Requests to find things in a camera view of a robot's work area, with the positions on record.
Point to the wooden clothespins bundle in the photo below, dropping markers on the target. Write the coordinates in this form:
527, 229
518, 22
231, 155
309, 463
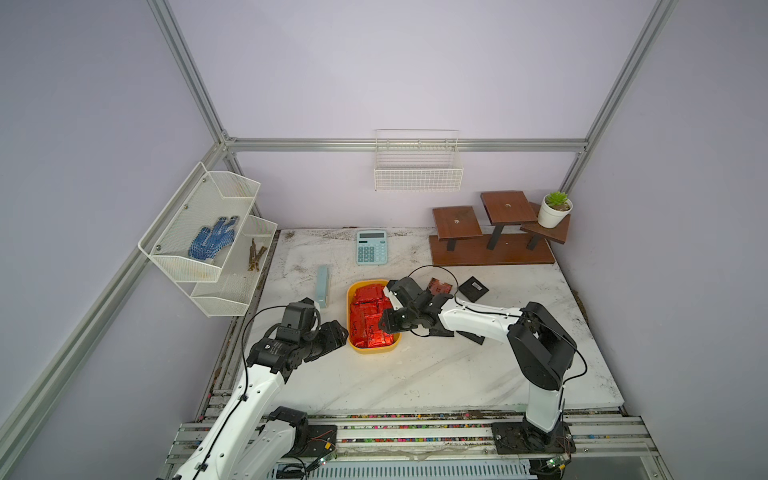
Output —
256, 252

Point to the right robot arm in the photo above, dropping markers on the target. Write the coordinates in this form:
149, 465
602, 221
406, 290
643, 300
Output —
543, 350

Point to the aluminium frame rail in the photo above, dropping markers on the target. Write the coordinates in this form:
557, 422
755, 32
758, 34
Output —
372, 144

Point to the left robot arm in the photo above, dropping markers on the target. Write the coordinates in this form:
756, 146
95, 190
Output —
234, 448

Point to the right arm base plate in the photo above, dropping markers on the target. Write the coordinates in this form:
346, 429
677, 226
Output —
524, 438

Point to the yellow storage box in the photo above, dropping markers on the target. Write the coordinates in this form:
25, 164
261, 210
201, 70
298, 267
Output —
360, 318

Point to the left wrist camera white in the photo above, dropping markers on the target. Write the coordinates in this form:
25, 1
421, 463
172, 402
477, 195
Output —
310, 317

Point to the light blue calculator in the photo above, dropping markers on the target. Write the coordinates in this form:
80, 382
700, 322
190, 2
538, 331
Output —
371, 247

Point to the black barcode tea bag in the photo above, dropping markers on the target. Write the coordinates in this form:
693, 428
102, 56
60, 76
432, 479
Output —
439, 332
473, 289

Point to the blue dotted work glove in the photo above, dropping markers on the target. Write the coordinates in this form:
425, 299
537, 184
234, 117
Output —
210, 241

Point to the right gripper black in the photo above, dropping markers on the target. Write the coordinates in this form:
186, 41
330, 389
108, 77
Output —
391, 325

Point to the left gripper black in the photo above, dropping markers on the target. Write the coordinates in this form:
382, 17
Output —
333, 339

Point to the lower white mesh shelf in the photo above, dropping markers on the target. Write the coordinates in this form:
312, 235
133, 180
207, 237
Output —
232, 294

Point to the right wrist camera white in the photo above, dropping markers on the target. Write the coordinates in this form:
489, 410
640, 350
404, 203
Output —
391, 295

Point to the white mesh shelf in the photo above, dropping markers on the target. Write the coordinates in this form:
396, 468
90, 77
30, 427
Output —
203, 198
232, 294

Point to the light blue stapler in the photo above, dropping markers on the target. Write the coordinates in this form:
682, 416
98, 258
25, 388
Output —
322, 286

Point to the white wire wall basket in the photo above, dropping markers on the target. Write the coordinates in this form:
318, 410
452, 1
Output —
417, 170

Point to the red foil tea bags pile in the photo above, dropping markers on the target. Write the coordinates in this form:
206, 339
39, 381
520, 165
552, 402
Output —
366, 318

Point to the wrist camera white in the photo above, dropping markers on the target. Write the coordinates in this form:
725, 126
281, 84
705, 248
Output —
391, 295
310, 317

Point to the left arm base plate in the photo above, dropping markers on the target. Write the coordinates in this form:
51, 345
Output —
308, 439

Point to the brown wooden tiered stand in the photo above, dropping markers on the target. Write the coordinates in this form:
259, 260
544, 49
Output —
516, 237

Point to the small potted green plant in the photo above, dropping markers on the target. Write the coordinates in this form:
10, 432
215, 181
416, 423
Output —
555, 207

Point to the upper white mesh shelf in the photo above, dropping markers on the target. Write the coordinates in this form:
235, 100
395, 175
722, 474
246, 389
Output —
203, 198

